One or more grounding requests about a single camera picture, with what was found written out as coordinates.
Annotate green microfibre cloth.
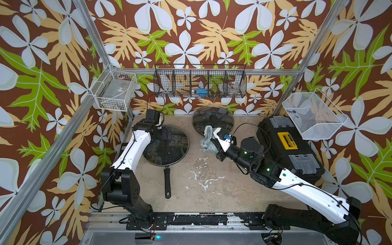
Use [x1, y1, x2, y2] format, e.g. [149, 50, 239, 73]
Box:
[200, 125, 218, 155]

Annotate small pan with lid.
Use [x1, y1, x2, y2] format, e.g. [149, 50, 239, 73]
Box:
[192, 106, 234, 135]

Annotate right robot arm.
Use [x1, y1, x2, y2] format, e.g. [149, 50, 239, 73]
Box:
[212, 134, 361, 245]

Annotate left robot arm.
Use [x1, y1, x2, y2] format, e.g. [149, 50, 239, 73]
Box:
[101, 119, 163, 229]

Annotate large black frying pan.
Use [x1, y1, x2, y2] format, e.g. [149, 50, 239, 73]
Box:
[142, 125, 190, 199]

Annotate black yellow toolbox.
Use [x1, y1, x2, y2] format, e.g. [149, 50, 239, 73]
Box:
[256, 116, 325, 184]

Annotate white mesh basket right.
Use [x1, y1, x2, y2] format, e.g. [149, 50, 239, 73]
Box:
[282, 89, 348, 141]

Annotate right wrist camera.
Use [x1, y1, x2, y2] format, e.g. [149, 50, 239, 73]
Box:
[211, 128, 236, 152]

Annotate black wire basket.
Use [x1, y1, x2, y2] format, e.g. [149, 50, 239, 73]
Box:
[152, 64, 248, 99]

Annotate white wire basket left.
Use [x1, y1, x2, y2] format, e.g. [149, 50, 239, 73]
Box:
[92, 65, 138, 112]

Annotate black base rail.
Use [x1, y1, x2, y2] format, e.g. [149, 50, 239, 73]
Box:
[118, 212, 291, 232]

